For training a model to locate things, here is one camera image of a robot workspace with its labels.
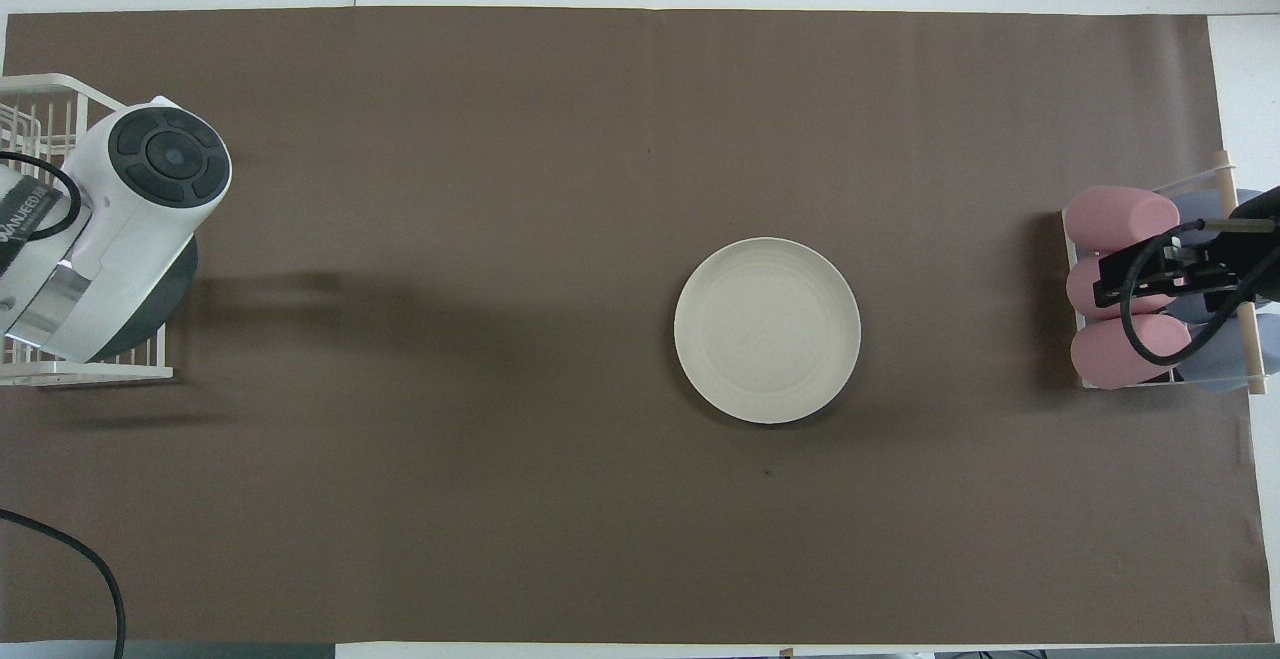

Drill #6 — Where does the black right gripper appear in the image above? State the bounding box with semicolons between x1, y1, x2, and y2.
1093;187;1280;309

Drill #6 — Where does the cream round plate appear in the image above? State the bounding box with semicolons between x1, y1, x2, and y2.
673;237;862;426

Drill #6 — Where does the pink cup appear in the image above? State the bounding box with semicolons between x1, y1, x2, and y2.
1066;251;1176;320
1070;313;1193;390
1064;186;1181;253

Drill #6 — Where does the cup rack with wooden rod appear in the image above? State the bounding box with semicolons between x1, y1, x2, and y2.
1062;149;1269;396

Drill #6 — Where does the brown table mat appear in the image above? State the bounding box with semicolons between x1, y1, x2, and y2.
0;6;1274;645

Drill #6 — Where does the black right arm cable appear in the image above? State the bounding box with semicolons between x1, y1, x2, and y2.
1118;219;1280;368

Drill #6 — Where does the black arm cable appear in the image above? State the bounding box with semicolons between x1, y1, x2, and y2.
1118;219;1280;368
0;149;83;242

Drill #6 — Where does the white wire basket rack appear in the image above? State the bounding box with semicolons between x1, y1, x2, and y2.
0;73;173;387

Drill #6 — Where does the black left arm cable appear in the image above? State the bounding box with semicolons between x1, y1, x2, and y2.
0;149;83;242

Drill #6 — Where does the black loose cable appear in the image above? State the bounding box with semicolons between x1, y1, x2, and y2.
0;508;127;659

